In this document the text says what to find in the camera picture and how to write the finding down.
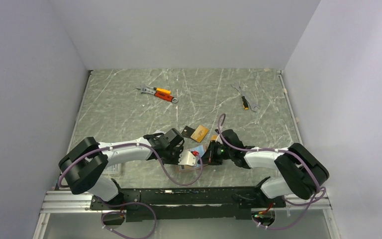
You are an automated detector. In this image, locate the aluminium frame rail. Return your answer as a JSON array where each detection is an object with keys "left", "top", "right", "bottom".
[{"left": 40, "top": 190, "right": 93, "bottom": 214}]

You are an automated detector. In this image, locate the brown leather card holder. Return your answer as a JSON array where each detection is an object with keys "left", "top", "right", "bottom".
[{"left": 176, "top": 145, "right": 210, "bottom": 175}]

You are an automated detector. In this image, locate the clear plastic screw box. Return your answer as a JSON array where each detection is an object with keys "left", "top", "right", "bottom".
[{"left": 104, "top": 164, "right": 121, "bottom": 174}]

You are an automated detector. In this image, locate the red orange adjustable wrench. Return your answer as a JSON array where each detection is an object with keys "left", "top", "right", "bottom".
[{"left": 136, "top": 85, "right": 178, "bottom": 104}]

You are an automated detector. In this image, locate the black VIP card stack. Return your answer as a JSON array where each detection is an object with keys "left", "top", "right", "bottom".
[{"left": 181, "top": 125, "right": 195, "bottom": 138}]

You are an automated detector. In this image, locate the silver open end wrench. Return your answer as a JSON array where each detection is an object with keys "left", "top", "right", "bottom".
[{"left": 231, "top": 82, "right": 261, "bottom": 112}]

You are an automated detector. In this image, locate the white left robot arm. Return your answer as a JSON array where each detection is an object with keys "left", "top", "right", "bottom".
[{"left": 58, "top": 128, "right": 185, "bottom": 209}]

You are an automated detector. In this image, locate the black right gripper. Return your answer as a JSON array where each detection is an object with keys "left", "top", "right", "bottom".
[{"left": 198, "top": 140, "right": 234, "bottom": 165}]

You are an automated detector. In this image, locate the yellow handled screwdriver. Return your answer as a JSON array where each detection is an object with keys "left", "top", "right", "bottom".
[{"left": 241, "top": 96, "right": 249, "bottom": 110}]

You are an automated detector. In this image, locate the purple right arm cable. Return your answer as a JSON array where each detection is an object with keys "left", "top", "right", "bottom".
[{"left": 217, "top": 114, "right": 327, "bottom": 231}]

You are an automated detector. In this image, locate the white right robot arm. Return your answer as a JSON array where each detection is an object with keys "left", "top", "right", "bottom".
[{"left": 202, "top": 129, "right": 330, "bottom": 207}]

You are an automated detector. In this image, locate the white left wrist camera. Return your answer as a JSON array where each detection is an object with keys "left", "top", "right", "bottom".
[{"left": 178, "top": 150, "right": 200, "bottom": 171}]

